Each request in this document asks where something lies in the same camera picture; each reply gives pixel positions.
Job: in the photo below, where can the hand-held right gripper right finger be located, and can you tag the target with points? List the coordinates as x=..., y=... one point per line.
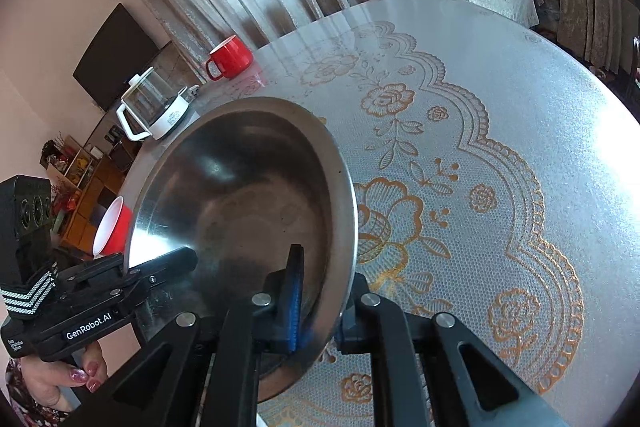
x=350, y=332

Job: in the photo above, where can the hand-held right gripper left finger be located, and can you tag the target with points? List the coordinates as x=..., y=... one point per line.
x=295, y=297

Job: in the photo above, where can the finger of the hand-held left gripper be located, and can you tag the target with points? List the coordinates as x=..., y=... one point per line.
x=165, y=264
x=95, y=272

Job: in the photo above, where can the red plastic bowl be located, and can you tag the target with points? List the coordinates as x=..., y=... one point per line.
x=112, y=227

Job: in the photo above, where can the stainless steel bowl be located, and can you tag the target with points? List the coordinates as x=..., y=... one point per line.
x=250, y=182

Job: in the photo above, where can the person's left hand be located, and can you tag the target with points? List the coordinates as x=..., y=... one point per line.
x=55, y=377

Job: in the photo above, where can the orange wooden cabinet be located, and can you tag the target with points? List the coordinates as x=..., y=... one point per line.
x=92, y=192

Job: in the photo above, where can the white glass electric kettle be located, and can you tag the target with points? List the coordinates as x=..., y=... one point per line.
x=160, y=107

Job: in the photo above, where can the black flat television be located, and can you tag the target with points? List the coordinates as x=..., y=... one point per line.
x=115, y=57

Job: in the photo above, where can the red mug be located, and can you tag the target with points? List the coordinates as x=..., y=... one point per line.
x=231, y=57

